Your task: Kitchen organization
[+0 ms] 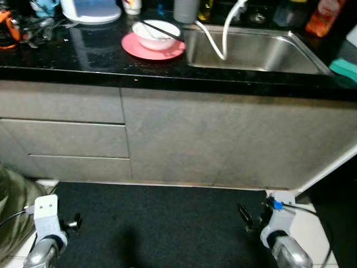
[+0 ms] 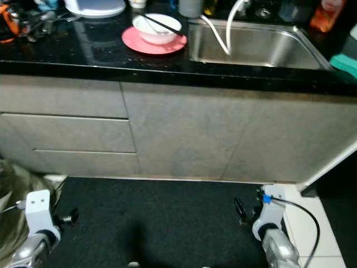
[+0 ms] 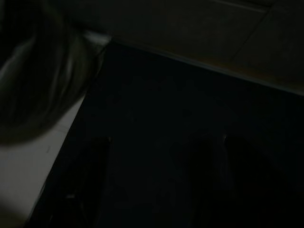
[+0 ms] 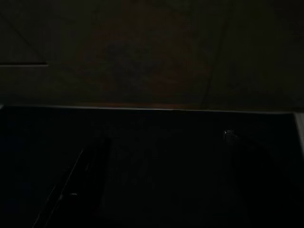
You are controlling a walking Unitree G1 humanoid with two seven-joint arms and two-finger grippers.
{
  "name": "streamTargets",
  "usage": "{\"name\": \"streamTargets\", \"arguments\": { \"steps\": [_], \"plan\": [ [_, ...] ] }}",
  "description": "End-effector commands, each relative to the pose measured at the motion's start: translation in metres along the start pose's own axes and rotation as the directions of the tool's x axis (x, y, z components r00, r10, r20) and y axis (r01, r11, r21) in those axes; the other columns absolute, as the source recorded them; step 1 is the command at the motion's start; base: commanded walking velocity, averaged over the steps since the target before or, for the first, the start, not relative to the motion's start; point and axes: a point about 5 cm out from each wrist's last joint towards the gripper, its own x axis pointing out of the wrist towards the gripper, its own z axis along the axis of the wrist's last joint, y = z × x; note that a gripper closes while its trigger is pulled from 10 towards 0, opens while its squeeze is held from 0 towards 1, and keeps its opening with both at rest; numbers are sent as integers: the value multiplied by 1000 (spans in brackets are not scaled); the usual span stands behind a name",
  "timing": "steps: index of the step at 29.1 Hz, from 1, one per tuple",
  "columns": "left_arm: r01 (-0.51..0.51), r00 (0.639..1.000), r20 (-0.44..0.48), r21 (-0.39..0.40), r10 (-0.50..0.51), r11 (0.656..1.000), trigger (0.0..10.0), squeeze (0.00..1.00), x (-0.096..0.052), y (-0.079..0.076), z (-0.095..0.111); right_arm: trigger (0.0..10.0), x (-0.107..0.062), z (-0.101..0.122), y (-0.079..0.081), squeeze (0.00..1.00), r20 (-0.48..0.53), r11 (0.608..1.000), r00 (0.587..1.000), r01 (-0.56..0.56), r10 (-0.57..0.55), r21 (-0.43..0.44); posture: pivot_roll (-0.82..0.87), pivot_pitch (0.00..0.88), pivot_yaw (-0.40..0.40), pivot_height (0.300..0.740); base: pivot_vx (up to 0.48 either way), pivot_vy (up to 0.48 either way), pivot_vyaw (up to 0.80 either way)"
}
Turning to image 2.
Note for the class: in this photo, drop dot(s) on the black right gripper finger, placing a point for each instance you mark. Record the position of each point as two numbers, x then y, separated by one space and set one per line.
240 207

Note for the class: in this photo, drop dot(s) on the white ceramic bowl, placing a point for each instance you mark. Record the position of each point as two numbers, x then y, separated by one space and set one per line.
148 36

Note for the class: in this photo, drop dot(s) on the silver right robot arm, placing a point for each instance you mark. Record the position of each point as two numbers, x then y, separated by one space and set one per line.
281 251

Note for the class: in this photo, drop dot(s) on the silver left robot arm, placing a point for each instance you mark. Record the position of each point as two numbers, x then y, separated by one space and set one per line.
30 257

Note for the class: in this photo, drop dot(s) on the grey cabinet drawer front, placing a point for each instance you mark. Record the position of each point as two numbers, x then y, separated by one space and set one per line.
72 134
89 163
61 96

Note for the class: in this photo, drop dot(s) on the person leg in olive trousers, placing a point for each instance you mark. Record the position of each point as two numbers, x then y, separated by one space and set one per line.
17 190

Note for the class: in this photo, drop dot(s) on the grey cabinet door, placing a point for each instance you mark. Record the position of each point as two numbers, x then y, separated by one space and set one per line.
228 134

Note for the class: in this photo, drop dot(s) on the black floor mat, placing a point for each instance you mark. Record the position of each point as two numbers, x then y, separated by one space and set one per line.
156 223

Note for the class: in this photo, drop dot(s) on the stainless steel sink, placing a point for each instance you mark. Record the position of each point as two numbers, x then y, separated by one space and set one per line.
268 47

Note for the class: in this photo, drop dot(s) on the teal cloth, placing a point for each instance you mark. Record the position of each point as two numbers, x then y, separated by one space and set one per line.
346 66

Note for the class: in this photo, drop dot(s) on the pink round plate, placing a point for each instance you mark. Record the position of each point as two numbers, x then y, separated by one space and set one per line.
134 43

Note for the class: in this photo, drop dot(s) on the black chopstick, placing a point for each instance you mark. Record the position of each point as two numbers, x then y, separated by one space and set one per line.
168 29
162 23

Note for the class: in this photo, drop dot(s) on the metal utensil clutter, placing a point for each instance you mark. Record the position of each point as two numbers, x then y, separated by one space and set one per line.
42 25

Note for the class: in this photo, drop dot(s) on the round metal sink strainer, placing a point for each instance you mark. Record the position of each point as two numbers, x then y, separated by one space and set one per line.
263 12

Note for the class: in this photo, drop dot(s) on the orange and black tool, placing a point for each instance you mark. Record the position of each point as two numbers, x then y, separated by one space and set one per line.
9 23

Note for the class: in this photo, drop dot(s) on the dark blue bottle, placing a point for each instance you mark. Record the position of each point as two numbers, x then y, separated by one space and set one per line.
293 10

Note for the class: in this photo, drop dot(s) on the grey cup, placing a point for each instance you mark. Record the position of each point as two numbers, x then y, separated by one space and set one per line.
191 8

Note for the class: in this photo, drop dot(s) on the orange red bottle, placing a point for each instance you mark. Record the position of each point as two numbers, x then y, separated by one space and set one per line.
326 15

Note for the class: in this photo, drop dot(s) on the white tiered food container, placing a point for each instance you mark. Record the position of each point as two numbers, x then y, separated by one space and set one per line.
95 6

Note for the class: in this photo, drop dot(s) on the blue mug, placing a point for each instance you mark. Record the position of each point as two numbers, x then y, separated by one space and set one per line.
50 4

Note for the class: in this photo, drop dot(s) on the white cup with red print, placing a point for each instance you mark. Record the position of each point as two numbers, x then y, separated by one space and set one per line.
137 3

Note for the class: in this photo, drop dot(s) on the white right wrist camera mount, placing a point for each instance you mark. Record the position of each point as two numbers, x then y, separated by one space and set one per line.
270 215

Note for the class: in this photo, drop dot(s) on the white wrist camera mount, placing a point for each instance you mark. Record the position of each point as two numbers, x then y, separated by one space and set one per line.
270 215
40 209

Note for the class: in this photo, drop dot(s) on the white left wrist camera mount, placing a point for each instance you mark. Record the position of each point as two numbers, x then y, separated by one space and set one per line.
40 209

